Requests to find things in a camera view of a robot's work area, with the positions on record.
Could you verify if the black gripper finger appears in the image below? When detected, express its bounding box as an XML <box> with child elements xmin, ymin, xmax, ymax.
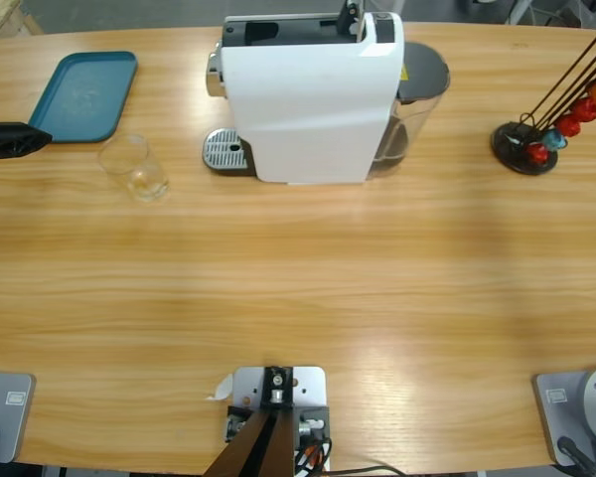
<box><xmin>0</xmin><ymin>120</ymin><xmax>54</xmax><ymax>163</ymax></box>

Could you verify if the clear drinking glass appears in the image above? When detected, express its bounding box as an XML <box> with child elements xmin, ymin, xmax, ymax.
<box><xmin>97</xmin><ymin>132</ymin><xmax>171</xmax><ymax>204</ymax></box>

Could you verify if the grey coffee machine lever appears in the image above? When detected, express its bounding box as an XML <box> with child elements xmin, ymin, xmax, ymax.
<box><xmin>336</xmin><ymin>0</ymin><xmax>368</xmax><ymax>40</ymax></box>

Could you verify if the white capsule coffee machine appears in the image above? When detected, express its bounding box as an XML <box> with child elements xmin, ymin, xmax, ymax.
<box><xmin>202</xmin><ymin>10</ymin><xmax>406</xmax><ymax>186</ymax></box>

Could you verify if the blue coffee capsule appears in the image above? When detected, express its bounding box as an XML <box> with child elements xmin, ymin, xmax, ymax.
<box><xmin>543</xmin><ymin>128</ymin><xmax>570</xmax><ymax>151</ymax></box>

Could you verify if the wooden pallet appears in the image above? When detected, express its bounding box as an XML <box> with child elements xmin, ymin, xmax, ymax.
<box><xmin>0</xmin><ymin>0</ymin><xmax>44</xmax><ymax>44</ymax></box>

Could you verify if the teal plastic tray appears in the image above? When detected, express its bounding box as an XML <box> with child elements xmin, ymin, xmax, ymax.
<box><xmin>27</xmin><ymin>50</ymin><xmax>139</xmax><ymax>145</ymax></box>

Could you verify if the silver drip tray grate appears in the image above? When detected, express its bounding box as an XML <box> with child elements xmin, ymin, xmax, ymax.
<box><xmin>202</xmin><ymin>127</ymin><xmax>249</xmax><ymax>173</ymax></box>

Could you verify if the white paper scrap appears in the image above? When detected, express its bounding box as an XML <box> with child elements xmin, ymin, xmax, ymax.
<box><xmin>207</xmin><ymin>373</ymin><xmax>235</xmax><ymax>402</ymax></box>

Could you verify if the black capsule holder with rods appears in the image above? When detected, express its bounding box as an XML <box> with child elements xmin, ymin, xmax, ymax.
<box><xmin>490</xmin><ymin>32</ymin><xmax>596</xmax><ymax>176</ymax></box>

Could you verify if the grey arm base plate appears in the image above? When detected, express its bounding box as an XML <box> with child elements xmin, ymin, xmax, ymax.
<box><xmin>532</xmin><ymin>365</ymin><xmax>596</xmax><ymax>468</ymax></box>
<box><xmin>0</xmin><ymin>370</ymin><xmax>37</xmax><ymax>466</ymax></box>

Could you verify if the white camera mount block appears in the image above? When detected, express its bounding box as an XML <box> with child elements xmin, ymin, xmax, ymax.
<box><xmin>226</xmin><ymin>366</ymin><xmax>332</xmax><ymax>473</ymax></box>

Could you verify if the orange cable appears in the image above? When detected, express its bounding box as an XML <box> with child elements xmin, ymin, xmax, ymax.
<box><xmin>296</xmin><ymin>440</ymin><xmax>330</xmax><ymax>471</ymax></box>

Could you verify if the white metal frame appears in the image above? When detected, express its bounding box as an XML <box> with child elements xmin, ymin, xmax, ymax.
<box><xmin>504</xmin><ymin>0</ymin><xmax>535</xmax><ymax>26</ymax></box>

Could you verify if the black base cable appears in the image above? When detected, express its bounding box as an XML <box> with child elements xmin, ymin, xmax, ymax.
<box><xmin>557</xmin><ymin>435</ymin><xmax>596</xmax><ymax>477</ymax></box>

